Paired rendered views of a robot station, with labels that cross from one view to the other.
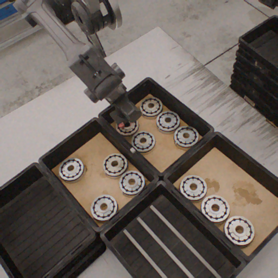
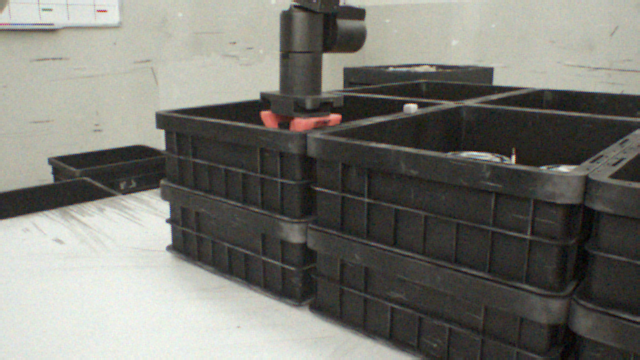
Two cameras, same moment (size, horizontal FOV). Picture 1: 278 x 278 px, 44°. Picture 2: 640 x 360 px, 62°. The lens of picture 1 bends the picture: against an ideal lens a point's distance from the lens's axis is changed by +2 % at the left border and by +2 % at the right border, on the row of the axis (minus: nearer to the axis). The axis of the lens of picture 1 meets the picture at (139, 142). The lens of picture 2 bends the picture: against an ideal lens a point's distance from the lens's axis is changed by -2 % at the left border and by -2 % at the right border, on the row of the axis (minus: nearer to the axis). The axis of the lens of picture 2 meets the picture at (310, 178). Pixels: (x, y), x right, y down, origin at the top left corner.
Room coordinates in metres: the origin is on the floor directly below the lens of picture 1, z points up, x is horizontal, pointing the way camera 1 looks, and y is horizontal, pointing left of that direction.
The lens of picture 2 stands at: (1.01, 0.74, 1.04)
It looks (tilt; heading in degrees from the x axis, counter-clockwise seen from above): 15 degrees down; 253
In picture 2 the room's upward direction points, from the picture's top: straight up
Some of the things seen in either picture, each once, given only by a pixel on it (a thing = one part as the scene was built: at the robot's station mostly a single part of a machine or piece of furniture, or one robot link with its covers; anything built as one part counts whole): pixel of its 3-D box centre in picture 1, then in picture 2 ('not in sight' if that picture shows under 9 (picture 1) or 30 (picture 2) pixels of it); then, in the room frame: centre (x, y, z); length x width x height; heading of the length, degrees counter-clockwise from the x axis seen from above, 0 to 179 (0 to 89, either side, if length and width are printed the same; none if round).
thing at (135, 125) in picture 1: (127, 125); not in sight; (0.81, 0.04, 0.86); 0.10 x 0.10 x 0.01
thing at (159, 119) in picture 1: (168, 120); not in sight; (0.79, -0.14, 0.86); 0.10 x 0.10 x 0.01
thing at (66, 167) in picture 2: not in sight; (117, 211); (1.13, -1.44, 0.37); 0.40 x 0.30 x 0.45; 26
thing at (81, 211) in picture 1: (97, 170); (497, 136); (0.59, 0.18, 0.92); 0.40 x 0.30 x 0.02; 32
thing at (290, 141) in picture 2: (154, 123); (313, 114); (0.75, -0.07, 0.92); 0.40 x 0.30 x 0.02; 32
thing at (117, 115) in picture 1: (122, 109); (300, 79); (0.81, 0.04, 0.98); 0.10 x 0.07 x 0.07; 115
